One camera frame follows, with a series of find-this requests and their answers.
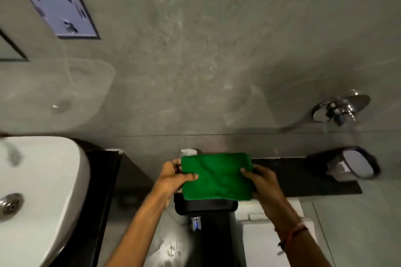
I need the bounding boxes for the green microfibre cloth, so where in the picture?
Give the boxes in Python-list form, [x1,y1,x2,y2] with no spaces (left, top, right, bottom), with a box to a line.
[181,152,254,202]

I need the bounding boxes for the black stone ledge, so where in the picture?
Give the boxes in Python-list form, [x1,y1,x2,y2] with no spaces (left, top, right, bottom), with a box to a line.
[251,157,363,198]

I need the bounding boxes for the black-framed mirror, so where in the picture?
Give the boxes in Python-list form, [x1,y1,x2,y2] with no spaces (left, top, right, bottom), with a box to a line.
[0,28,30,63]

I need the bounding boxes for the chrome sink drain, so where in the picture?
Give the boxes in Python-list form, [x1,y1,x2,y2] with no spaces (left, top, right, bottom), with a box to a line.
[0,193,25,223]

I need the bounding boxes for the white spray bottle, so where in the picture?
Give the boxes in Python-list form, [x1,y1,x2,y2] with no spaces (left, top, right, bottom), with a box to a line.
[180,149,203,160]

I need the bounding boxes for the white ceramic sink basin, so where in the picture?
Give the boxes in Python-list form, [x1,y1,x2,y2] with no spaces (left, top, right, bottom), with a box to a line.
[0,136,91,267]

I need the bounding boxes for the red thread wristband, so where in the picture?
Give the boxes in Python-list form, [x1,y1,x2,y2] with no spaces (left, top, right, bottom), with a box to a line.
[275,222,309,256]

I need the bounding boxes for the person's left forearm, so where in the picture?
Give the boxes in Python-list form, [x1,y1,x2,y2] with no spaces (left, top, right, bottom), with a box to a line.
[104,193,175,267]

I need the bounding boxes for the black sink counter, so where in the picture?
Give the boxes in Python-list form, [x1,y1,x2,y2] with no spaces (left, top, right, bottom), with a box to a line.
[52,148,123,267]

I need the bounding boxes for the person's left hand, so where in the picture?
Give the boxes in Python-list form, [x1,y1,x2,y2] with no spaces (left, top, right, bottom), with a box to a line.
[154,159,199,207]

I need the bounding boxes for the black and chrome wall fixture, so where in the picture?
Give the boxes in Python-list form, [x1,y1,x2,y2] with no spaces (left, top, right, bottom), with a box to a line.
[305,146,382,182]

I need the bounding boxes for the chrome wall valve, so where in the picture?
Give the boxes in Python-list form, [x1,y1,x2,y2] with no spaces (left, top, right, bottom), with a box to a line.
[311,90,372,127]

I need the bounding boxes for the person's right hand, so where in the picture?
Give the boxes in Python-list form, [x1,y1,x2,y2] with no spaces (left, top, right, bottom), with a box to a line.
[240,164,294,216]

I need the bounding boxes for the person's right forearm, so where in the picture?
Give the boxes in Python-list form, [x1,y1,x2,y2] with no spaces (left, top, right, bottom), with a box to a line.
[265,210,332,267]

